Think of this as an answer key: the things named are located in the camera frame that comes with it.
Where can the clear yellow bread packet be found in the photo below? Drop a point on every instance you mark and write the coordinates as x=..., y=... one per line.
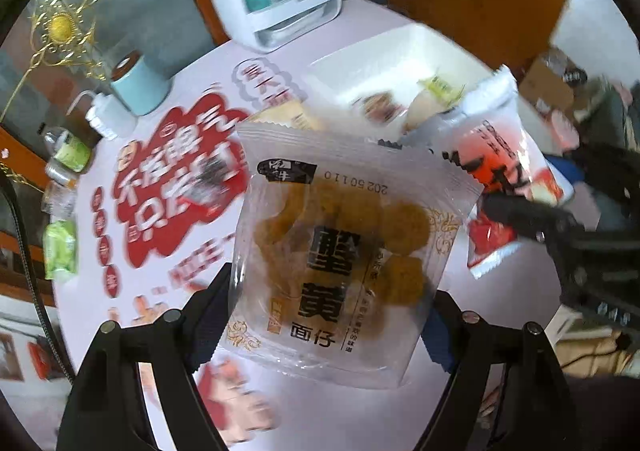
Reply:
x=350, y=241

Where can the green label glass bottle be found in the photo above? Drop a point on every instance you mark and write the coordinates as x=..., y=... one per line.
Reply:
x=70, y=151

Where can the green tissue pack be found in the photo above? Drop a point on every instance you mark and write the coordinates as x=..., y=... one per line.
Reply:
x=61, y=248

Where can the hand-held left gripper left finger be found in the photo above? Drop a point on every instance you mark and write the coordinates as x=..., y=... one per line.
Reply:
x=205, y=341

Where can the white and red snack packet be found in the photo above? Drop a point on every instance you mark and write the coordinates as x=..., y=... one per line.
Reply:
x=500, y=141

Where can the cardboard box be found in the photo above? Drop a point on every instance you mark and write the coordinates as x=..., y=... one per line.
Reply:
x=545, y=81

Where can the white plastic bin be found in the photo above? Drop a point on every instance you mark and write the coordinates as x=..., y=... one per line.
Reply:
x=390, y=51

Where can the clear nut brittle packet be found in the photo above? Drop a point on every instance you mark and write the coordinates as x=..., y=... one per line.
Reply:
x=379, y=108

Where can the clear drinking glass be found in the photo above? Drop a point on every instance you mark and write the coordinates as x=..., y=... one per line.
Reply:
x=59, y=201

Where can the clear squeeze wash bottle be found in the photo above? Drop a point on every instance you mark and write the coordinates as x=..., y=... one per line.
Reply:
x=107, y=118

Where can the small green snack packet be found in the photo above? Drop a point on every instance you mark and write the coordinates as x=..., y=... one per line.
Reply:
x=444, y=88

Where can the light blue canister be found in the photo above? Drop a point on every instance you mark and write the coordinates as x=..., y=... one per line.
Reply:
x=140, y=86

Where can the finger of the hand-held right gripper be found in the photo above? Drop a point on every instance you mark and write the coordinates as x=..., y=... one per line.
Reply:
x=530, y=218
x=600, y=166

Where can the dark chocolate snack packet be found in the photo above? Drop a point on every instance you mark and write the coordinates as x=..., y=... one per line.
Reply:
x=215, y=176

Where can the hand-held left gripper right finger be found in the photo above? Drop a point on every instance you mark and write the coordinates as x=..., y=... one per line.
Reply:
x=440, y=341

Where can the large gold door ornament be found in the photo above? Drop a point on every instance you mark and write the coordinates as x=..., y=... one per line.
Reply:
x=62, y=26

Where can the small metal lid jar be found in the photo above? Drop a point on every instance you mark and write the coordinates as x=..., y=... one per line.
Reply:
x=62, y=174

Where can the yellow cake packet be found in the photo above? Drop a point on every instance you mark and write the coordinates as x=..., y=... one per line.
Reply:
x=282, y=116

